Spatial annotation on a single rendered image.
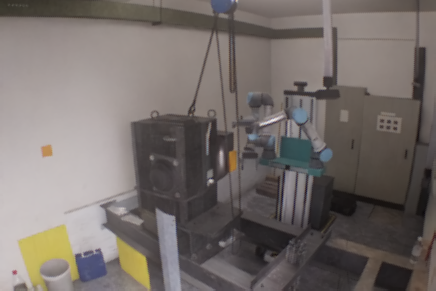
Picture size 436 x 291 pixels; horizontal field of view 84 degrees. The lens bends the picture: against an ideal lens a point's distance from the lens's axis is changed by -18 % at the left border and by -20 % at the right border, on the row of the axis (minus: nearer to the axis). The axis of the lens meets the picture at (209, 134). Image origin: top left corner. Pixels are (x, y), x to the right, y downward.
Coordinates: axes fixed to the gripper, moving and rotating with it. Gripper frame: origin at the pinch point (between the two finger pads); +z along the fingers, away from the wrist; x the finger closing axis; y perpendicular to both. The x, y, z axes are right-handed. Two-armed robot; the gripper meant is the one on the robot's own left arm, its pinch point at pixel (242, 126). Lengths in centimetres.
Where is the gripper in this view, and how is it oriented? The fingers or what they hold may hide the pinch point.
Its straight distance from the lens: 206.0
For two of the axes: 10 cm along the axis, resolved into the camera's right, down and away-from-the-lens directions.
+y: -0.6, -9.7, -2.3
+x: 9.2, 0.4, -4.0
